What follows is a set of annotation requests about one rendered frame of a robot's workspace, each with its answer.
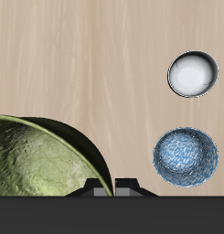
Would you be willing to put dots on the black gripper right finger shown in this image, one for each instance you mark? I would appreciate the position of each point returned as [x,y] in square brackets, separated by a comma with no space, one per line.
[128,184]

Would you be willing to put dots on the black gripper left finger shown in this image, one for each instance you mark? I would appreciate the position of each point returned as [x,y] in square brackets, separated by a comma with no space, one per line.
[93,184]

